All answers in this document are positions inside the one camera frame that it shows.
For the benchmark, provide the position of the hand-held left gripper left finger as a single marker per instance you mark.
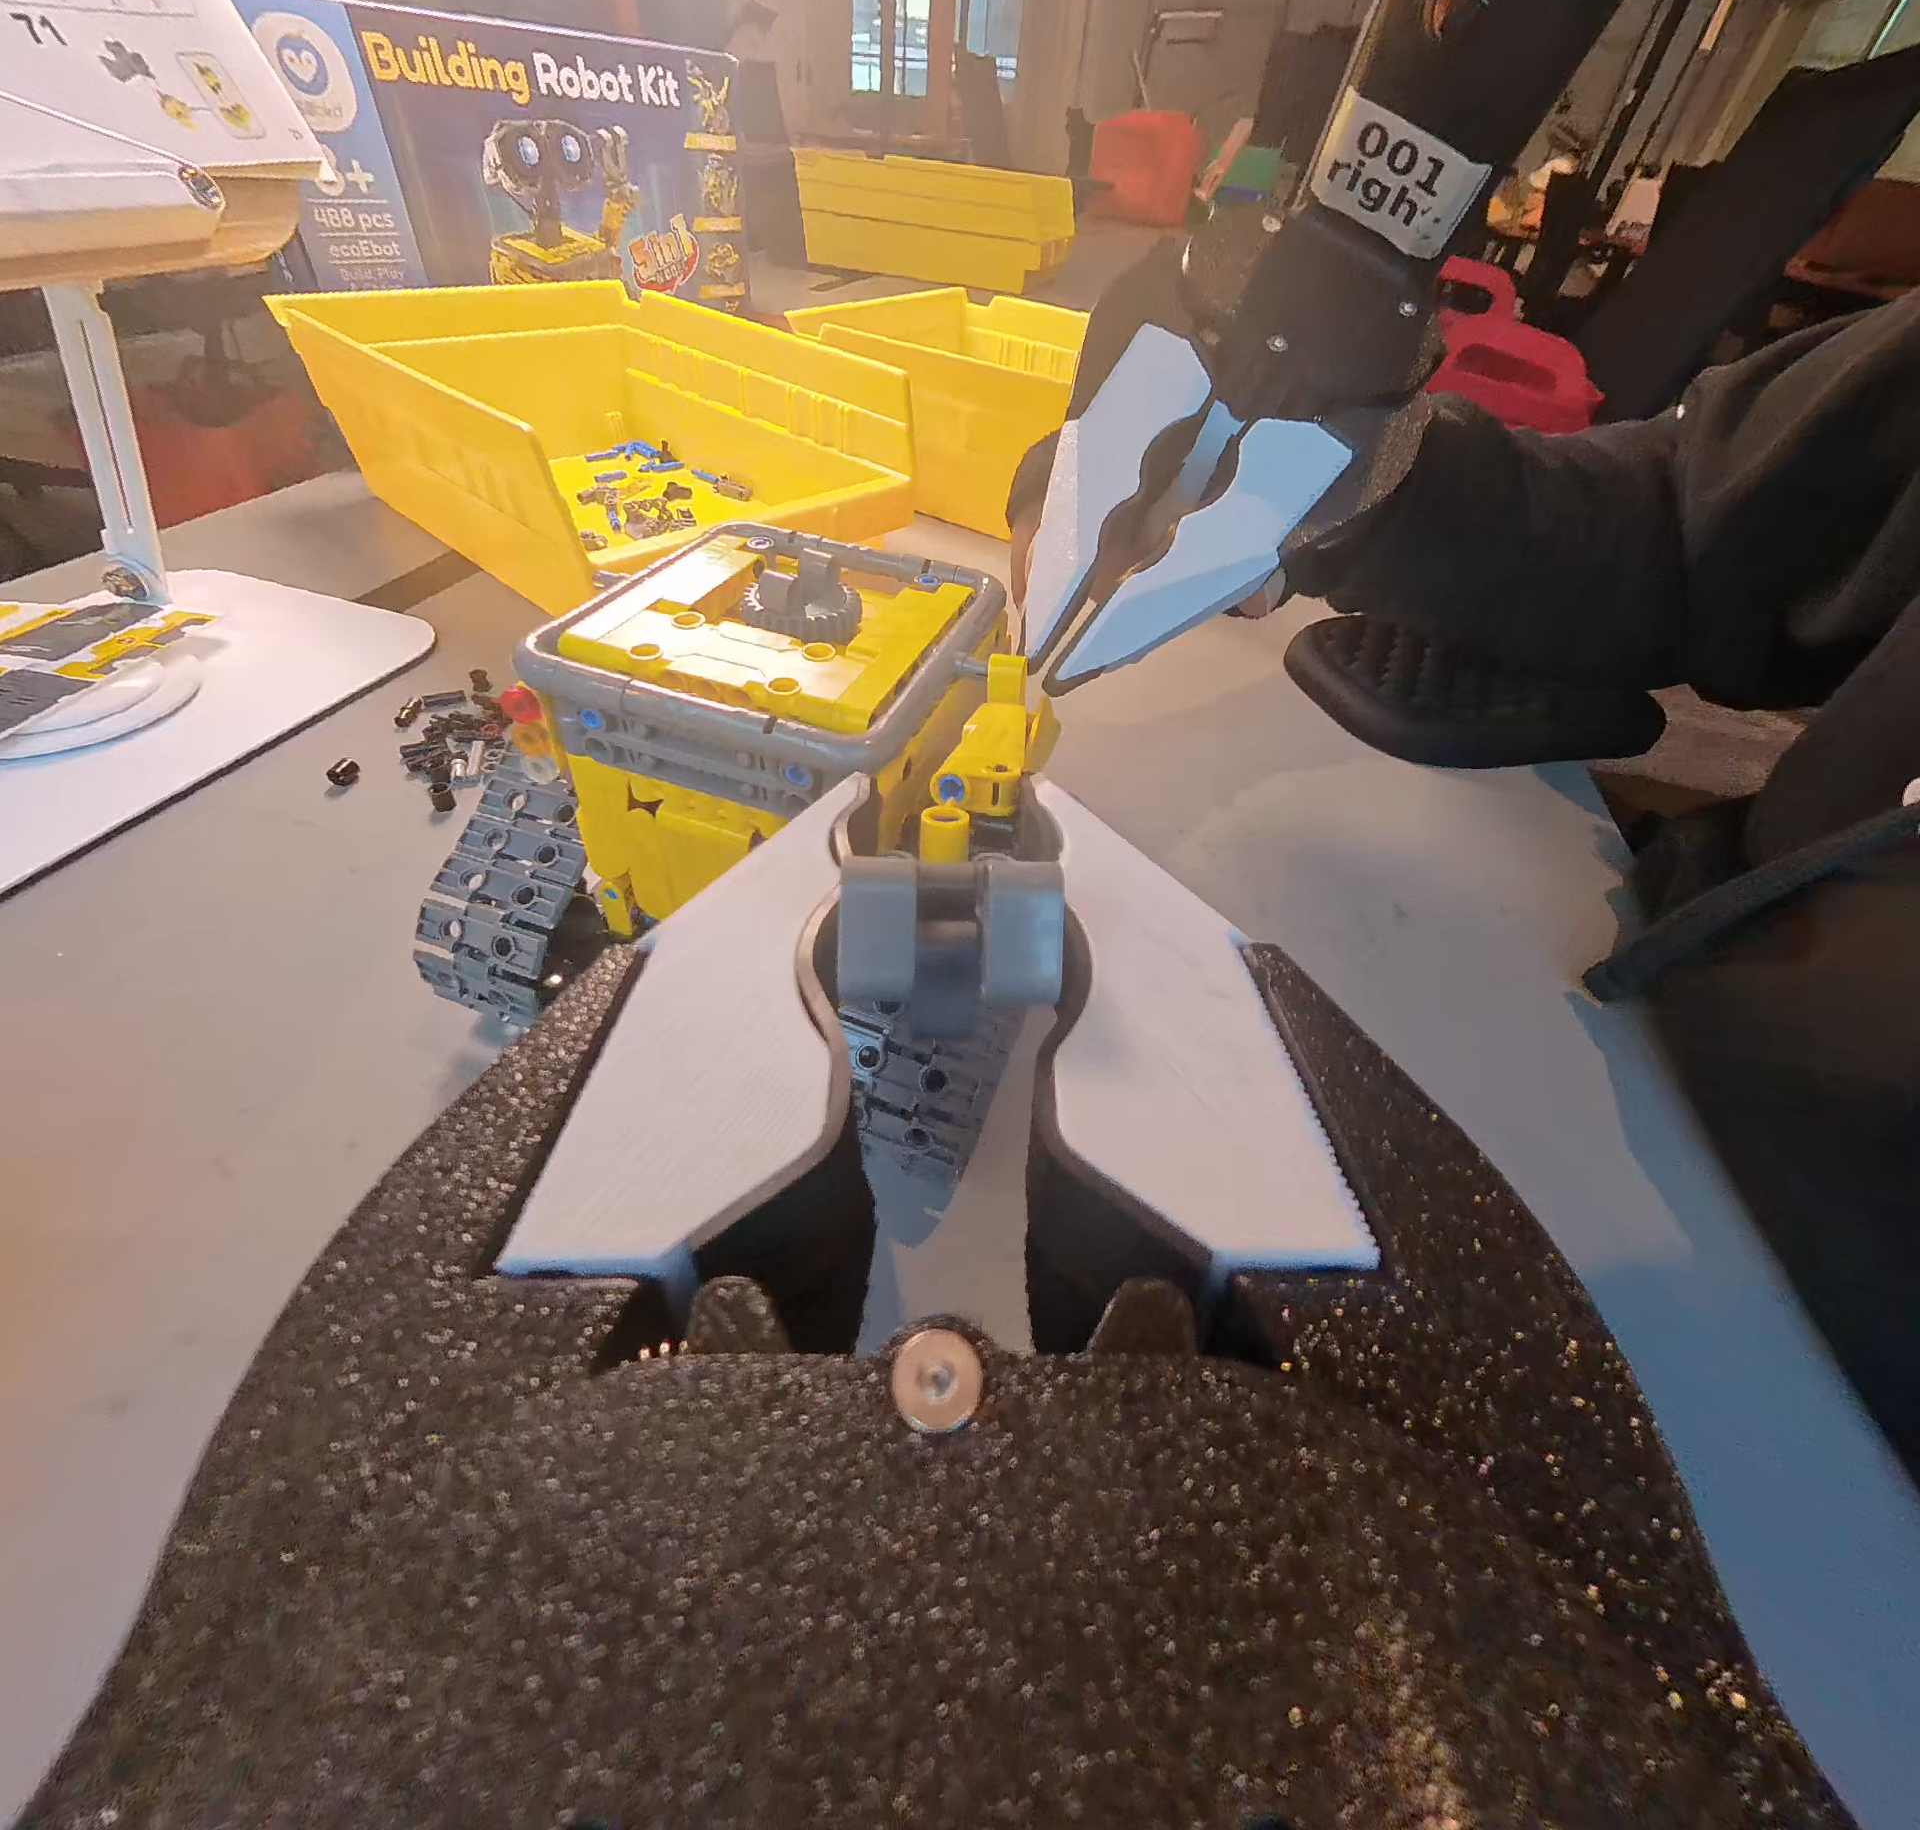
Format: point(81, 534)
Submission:
point(690, 1095)

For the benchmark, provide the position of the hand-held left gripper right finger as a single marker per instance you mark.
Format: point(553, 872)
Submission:
point(1201, 1095)

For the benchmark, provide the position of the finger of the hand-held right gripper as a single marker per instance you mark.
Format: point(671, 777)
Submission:
point(1216, 540)
point(1110, 436)

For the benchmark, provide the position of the grey yellow toy brick assembly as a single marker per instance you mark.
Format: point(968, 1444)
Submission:
point(877, 922)

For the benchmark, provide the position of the yellow toy brick cylinder assembly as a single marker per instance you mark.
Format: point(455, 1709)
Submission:
point(991, 743)

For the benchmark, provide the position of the tracked toy brick vehicle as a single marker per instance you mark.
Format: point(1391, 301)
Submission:
point(720, 660)

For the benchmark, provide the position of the assorted small toy brick parts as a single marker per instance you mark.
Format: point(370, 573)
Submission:
point(652, 495)

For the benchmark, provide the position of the yellow plastic parts bin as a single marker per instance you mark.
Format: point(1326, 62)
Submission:
point(975, 405)
point(450, 420)

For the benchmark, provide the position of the toy brick instruction booklet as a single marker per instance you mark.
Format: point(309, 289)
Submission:
point(121, 61)

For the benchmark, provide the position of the grey desk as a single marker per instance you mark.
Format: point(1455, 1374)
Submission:
point(226, 1035)

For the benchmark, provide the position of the red plastic canister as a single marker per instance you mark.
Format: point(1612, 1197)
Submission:
point(1515, 361)

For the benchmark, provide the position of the red box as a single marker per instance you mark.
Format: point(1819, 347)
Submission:
point(1141, 166)

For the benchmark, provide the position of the stack of yellow bins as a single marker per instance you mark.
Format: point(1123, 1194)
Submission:
point(930, 218)

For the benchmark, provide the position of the black chair armrest pad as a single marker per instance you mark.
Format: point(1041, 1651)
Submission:
point(1471, 690)

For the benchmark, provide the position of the black angled board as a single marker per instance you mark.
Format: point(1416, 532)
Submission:
point(1725, 211)

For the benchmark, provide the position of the pile of black red pins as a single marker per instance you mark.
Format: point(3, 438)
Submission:
point(450, 743)

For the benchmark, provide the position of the dark framed window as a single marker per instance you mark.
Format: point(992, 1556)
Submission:
point(930, 1)

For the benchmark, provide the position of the white stand base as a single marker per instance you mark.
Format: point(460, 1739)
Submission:
point(301, 660)

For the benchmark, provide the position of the blue toy set box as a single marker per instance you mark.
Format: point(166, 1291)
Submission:
point(450, 136)

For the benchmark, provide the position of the yellow grey sticker sheet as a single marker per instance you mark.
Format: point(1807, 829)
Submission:
point(76, 645)

